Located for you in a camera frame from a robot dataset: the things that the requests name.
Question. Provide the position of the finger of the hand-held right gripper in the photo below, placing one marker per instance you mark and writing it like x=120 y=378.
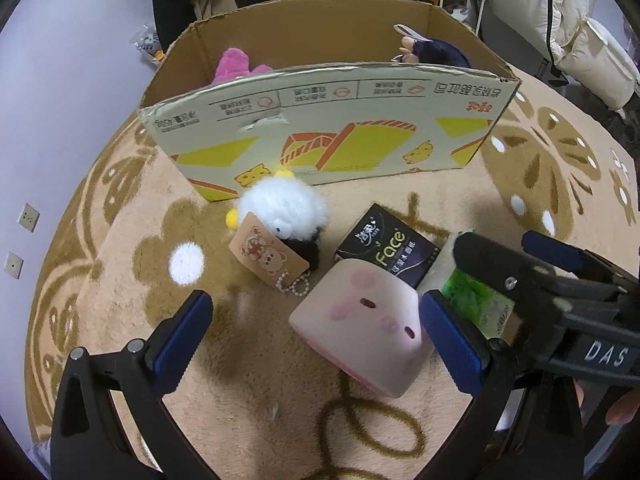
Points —
x=495 y=265
x=560 y=255

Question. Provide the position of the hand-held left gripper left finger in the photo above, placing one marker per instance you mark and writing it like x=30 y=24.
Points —
x=182 y=337

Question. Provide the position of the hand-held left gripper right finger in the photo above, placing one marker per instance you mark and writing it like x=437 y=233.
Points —
x=450 y=345

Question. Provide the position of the green tissue pack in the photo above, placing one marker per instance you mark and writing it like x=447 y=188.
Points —
x=472 y=295

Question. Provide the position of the pink pig roll cushion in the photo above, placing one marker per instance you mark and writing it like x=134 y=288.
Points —
x=357 y=320

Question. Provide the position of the printed cardboard box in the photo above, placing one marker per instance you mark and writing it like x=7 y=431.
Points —
x=330 y=130

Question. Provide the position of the pink bear plush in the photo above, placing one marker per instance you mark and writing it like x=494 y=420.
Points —
x=235 y=65

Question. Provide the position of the person's right hand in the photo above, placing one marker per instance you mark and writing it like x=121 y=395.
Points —
x=617 y=407

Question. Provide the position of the black tissue pack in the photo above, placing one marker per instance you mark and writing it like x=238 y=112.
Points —
x=385 y=250

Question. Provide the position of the bear print tag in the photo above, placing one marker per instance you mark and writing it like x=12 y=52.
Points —
x=265 y=255

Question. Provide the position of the white fluffy sheep plush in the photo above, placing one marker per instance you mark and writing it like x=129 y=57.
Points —
x=285 y=207

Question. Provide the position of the plastic bag of yellow toys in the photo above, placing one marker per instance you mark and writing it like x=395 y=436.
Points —
x=149 y=45

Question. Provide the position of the dark hanging clothes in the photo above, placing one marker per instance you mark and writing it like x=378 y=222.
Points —
x=172 y=5

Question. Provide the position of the white wall socket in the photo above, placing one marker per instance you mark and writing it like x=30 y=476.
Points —
x=14 y=265
x=29 y=218

